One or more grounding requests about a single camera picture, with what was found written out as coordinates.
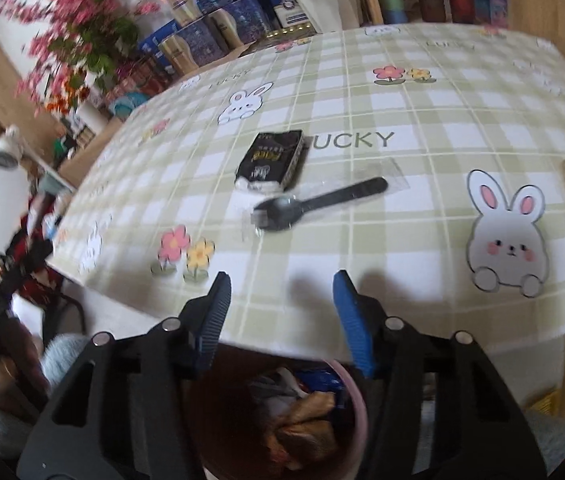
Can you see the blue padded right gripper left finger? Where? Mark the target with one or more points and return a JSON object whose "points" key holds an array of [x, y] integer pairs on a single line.
{"points": [[216, 305]]}

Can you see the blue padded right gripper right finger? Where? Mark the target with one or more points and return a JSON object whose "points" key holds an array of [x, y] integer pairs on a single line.
{"points": [[358, 317]]}

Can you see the dark red trash bin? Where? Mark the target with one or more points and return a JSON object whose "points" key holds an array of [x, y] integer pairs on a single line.
{"points": [[258, 416]]}

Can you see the left hand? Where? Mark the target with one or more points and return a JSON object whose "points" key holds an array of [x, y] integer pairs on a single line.
{"points": [[23, 362]]}

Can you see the blue coffee box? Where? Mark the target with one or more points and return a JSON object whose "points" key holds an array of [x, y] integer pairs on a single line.
{"points": [[320, 379]]}

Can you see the crumpled grey paper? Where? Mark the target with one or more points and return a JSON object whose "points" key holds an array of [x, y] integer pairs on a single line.
{"points": [[275, 392]]}

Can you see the white desk fan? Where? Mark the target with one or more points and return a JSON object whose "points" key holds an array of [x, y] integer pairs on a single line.
{"points": [[14, 148]]}

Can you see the black plastic spork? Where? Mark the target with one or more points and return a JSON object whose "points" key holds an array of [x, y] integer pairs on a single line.
{"points": [[282, 212]]}

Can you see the crumpled red snack bag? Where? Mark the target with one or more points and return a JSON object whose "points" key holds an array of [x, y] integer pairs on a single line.
{"points": [[305, 435]]}

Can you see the black tissue pack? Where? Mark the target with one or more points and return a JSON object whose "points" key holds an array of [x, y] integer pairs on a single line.
{"points": [[270, 163]]}

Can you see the white cylindrical vase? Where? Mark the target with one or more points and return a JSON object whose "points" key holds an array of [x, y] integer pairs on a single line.
{"points": [[94, 118]]}

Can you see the green plaid bunny tablecloth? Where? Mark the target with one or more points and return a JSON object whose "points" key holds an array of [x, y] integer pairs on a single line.
{"points": [[466, 123]]}

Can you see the orange flower bunch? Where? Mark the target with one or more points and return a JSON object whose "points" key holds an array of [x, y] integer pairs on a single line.
{"points": [[66, 92]]}

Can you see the pink cherry blossom bouquet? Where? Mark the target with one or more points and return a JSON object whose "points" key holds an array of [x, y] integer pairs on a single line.
{"points": [[98, 37]]}

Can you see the blue gold gift box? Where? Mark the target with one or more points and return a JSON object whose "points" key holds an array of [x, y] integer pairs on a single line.
{"points": [[196, 45]]}

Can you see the green foil tray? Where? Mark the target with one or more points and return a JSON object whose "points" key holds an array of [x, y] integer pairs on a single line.
{"points": [[291, 33]]}

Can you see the dark drink cup white lid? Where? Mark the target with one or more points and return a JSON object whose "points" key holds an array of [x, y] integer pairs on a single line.
{"points": [[463, 11]]}

